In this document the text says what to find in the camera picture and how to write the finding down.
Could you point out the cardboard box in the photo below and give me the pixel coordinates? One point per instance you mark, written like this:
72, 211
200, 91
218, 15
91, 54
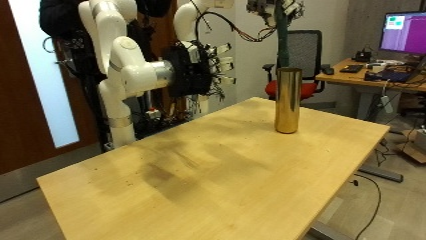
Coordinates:
413, 148

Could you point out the wooden office desk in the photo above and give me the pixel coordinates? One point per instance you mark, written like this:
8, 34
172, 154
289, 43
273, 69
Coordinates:
346, 77

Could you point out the white box with red button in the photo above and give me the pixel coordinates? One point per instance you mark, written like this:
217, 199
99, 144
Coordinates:
152, 114

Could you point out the gold cylindrical metal vase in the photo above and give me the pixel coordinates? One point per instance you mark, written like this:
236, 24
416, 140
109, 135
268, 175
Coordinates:
288, 96

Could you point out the brown door with glass panel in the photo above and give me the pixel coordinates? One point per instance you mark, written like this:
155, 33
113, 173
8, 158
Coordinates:
17, 100

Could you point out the office chair with red seat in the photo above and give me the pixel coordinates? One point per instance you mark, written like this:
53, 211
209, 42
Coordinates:
306, 50

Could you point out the black desk dock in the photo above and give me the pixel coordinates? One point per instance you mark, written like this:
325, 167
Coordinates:
362, 56

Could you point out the grey table foot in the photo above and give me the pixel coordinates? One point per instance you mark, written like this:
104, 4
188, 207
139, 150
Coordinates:
381, 174

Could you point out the computer monitor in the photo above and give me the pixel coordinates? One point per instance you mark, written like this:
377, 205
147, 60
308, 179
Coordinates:
406, 33

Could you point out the black keyboard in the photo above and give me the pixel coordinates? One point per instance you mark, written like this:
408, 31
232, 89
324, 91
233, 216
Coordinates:
352, 68

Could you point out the white power strip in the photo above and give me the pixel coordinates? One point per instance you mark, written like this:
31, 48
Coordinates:
386, 104

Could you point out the black computer mouse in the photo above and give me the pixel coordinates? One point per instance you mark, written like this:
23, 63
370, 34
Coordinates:
328, 70

